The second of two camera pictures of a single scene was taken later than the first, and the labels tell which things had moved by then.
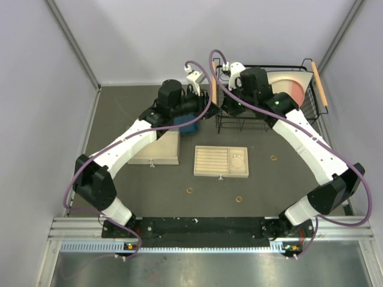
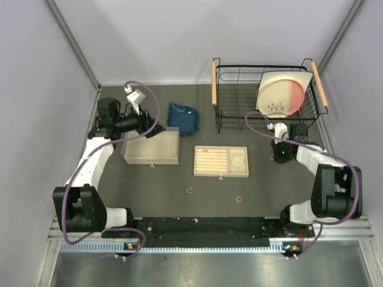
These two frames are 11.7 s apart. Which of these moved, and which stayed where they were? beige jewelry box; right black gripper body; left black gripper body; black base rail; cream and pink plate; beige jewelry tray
Moved: right black gripper body; left black gripper body
Stayed: cream and pink plate; black base rail; beige jewelry box; beige jewelry tray
